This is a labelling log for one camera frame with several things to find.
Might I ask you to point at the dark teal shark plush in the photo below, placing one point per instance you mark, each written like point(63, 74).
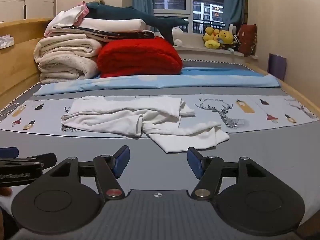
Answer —
point(140, 15)

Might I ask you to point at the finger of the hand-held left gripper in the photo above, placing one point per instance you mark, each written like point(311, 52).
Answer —
point(46, 159)
point(8, 152)

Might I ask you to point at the yellow duck plush toy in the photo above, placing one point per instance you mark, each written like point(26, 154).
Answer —
point(210, 38)

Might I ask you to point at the tissue box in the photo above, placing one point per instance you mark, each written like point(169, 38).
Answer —
point(6, 42)

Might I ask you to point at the light blue blanket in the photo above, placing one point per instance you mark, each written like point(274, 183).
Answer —
point(200, 80)

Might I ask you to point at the window sill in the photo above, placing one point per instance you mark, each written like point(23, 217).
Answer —
point(200, 52)

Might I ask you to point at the person's left hand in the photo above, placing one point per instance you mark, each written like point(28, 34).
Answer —
point(5, 192)

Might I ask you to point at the yellow round plush toy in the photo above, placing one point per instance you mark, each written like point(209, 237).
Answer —
point(226, 38)

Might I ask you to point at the white folded sheet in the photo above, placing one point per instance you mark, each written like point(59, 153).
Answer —
point(112, 25)

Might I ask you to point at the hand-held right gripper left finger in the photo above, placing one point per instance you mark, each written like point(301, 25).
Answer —
point(123, 160)

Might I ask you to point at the white plush toy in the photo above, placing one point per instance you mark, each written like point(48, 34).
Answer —
point(178, 33)

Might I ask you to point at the white garment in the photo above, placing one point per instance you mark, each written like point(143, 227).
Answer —
point(120, 117)

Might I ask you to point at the cream folded blanket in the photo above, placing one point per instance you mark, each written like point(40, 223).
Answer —
point(65, 55)

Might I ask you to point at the red folded blanket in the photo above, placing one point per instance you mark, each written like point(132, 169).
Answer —
point(137, 57)

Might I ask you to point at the white and pink cloth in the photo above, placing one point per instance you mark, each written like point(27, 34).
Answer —
point(67, 17)

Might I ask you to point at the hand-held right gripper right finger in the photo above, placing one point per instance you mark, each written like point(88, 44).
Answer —
point(195, 163)

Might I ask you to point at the dark patterned folded cloth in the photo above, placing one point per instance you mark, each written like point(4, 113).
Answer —
point(120, 34)

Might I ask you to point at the deer printed bed sheet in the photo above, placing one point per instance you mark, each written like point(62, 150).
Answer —
point(250, 112)

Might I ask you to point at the dark red pillow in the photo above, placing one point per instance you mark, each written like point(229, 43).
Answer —
point(247, 40)

